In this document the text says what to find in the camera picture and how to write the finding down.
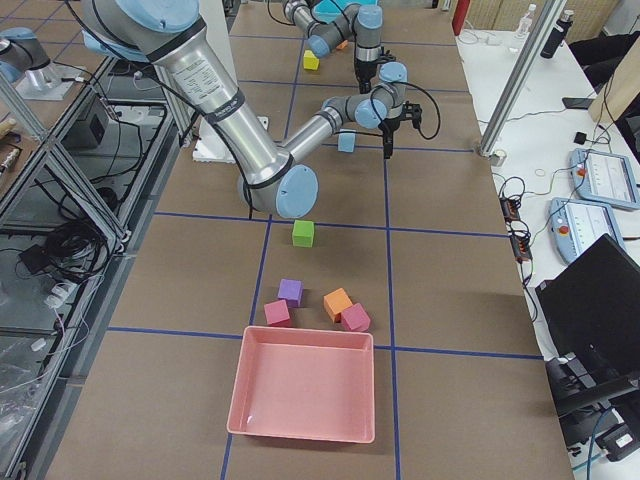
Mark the black water bottle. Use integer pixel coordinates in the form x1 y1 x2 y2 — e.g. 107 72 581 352
540 9 574 59

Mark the orange foam block near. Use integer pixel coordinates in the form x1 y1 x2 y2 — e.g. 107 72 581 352
323 288 353 323

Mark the purple foam block near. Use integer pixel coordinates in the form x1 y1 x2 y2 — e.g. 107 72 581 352
277 278 304 308

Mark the orange black power strip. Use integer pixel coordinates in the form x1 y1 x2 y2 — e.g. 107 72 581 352
500 197 533 264

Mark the yellow foam block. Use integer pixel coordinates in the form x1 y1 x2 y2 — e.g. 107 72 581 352
302 49 320 71

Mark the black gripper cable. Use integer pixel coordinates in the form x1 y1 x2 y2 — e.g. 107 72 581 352
339 82 443 141

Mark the magenta foam block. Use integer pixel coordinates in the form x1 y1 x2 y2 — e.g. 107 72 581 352
264 300 291 327

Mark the light blue plastic bin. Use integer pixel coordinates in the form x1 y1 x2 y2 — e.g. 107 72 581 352
312 0 361 23

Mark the lower teach pendant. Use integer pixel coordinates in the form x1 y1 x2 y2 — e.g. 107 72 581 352
549 197 625 264

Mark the teach pendant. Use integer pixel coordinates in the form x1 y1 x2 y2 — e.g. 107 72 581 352
569 148 639 211
549 197 625 264

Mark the upper teach pendant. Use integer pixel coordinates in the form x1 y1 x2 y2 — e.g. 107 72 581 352
569 148 639 211

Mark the dark pink foam block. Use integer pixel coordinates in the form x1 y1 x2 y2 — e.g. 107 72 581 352
340 303 371 332

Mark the black phone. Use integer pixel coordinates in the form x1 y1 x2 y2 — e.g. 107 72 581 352
561 97 593 110

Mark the black power adapter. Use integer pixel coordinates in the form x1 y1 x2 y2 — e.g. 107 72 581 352
18 244 50 274

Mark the aluminium frame post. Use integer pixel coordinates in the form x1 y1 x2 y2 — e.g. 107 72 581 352
476 0 566 157

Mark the green foam block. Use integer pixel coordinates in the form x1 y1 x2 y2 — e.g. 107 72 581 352
292 219 315 248

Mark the pink plastic tray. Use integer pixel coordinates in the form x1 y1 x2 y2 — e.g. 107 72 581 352
227 326 375 444

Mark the black laptop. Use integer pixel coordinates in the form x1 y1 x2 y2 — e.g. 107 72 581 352
536 234 639 374

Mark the light blue foam block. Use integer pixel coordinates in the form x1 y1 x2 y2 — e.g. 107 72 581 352
337 130 356 153

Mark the clear plastic bottle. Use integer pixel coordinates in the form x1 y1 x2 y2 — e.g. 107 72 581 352
514 3 537 39

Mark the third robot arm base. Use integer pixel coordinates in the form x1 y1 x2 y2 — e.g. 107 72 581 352
1 27 81 101

